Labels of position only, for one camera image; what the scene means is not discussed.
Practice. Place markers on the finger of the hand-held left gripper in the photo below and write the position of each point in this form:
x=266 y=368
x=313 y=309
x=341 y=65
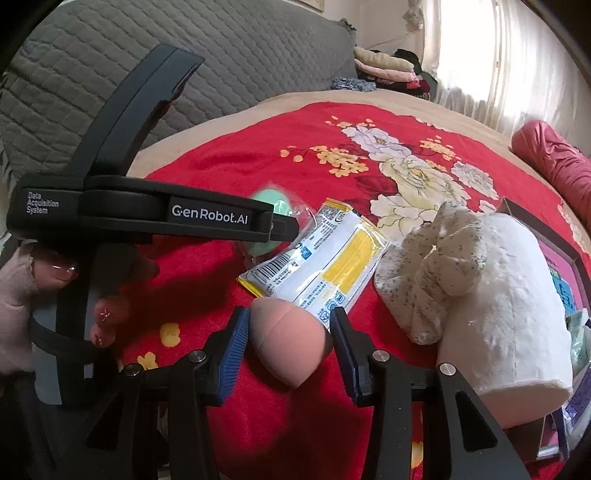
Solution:
x=284 y=227

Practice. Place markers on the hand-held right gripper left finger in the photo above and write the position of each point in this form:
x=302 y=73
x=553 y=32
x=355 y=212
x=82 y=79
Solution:
x=235 y=350

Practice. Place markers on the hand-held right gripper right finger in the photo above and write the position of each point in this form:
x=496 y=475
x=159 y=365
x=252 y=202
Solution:
x=344 y=355

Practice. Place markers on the green makeup sponge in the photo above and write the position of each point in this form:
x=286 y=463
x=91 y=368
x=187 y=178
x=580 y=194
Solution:
x=272 y=198

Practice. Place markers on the pink makeup sponge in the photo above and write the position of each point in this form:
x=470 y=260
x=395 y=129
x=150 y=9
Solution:
x=286 y=337

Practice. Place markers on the dark box pink lining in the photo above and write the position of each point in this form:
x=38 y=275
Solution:
x=558 y=258

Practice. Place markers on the light blue tissue packet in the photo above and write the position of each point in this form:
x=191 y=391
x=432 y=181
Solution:
x=579 y=337

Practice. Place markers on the person's left forearm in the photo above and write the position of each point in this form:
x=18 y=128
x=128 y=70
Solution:
x=14 y=318

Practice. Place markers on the person's left hand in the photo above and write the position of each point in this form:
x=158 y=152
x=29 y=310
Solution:
x=111 y=314

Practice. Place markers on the white yellow flat packet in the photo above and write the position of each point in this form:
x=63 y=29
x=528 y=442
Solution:
x=341 y=258

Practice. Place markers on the red floral blanket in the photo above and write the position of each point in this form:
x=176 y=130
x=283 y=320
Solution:
x=207 y=152

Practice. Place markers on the white speckled cloth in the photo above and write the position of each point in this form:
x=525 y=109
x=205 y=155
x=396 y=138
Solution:
x=434 y=272

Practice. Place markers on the beige bed sheet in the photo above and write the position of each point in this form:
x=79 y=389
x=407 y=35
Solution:
x=286 y=99

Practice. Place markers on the blue patterned cloth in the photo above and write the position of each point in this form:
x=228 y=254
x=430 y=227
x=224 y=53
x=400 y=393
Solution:
x=348 y=84

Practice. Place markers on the grey quilted headboard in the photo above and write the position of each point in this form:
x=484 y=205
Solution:
x=254 y=55

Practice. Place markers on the pink folded blanket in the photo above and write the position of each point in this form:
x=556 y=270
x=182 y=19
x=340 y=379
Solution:
x=388 y=76

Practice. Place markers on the cream folded blanket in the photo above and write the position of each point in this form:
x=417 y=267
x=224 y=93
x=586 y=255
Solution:
x=378 y=57

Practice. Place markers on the dark clothes pile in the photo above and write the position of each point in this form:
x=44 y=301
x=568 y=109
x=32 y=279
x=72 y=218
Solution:
x=415 y=62

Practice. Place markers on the pink quilt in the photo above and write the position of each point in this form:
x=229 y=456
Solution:
x=554 y=157

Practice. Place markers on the white sheer curtain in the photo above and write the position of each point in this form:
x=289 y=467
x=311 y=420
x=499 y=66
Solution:
x=508 y=46

